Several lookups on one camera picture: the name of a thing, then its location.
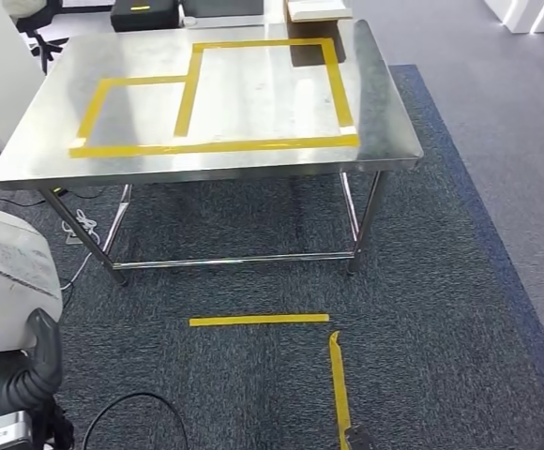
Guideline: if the black carry case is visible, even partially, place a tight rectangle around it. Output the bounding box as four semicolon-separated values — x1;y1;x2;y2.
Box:
110;0;181;34

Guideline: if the yellow tape double rectangle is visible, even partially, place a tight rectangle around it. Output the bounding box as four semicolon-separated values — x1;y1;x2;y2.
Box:
69;37;361;159

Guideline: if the person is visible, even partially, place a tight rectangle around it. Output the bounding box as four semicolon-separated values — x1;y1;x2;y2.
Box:
2;0;48;20

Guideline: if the yellow floor tape strip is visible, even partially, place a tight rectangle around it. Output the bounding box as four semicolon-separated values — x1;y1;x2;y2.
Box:
188;313;330;328
329;330;352;450

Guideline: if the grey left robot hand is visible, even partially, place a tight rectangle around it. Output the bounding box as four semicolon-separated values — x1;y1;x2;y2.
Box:
0;308;64;420

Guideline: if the floor socket box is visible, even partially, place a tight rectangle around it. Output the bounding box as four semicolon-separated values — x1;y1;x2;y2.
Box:
62;209;101;247

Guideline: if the open cardboard box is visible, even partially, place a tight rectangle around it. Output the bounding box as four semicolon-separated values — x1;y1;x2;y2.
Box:
283;0;354;24

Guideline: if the white desk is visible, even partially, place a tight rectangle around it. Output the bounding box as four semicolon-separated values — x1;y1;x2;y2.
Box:
0;0;46;209

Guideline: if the steel workbench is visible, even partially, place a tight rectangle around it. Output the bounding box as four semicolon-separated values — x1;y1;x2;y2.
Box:
0;18;425;290

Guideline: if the black office chair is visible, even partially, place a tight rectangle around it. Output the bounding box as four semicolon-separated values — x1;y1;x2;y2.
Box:
15;0;70;76

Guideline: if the grey laptop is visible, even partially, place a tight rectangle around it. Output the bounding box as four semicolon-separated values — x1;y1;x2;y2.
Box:
180;0;266;30

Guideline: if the white curved shell part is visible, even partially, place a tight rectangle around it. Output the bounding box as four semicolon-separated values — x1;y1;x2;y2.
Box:
0;203;63;355

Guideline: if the black floor cable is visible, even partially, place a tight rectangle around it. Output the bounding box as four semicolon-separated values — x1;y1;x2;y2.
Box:
82;391;189;450

